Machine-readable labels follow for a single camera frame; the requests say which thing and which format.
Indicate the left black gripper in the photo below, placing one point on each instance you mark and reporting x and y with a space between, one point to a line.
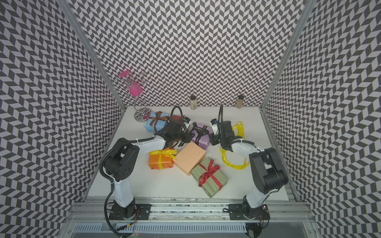
188 137

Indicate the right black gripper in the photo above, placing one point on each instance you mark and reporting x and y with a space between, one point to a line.
212 138

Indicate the purple gift box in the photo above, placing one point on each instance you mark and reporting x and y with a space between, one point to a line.
202 136

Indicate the black ribbon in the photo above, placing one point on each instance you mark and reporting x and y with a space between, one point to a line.
201 131

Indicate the orange gift box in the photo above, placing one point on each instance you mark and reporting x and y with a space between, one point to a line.
160 162

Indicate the peach gift box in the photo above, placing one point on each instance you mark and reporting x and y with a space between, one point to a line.
189 157

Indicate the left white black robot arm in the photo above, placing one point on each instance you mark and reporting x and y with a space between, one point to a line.
119 162

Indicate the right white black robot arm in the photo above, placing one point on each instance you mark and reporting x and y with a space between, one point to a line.
268 171

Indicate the red gift box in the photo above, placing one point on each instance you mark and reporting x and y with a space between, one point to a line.
177 118

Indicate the yellow ribbon on orange box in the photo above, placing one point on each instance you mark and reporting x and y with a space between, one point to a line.
162 153

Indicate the blue gift box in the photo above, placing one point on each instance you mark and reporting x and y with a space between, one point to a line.
156 122

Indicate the brown ribbon on blue box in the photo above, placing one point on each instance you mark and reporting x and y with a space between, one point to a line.
157 119

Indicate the red ribbon on green box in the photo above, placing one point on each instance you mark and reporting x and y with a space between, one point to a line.
209 173

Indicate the green gift box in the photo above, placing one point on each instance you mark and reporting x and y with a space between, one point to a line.
210 187

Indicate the brown spice jar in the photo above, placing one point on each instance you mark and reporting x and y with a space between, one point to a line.
240 101

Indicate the silver pink jewelry stand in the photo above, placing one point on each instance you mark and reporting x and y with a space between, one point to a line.
123 80

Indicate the light spice jar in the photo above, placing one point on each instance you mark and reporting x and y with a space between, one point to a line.
193 102

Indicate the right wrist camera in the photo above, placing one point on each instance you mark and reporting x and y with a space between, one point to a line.
215 126

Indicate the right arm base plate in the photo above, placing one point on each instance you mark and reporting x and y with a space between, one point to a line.
245 212

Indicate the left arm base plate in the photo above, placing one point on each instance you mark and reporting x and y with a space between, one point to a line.
141 211

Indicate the aluminium front rail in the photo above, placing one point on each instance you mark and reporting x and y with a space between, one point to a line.
194 210

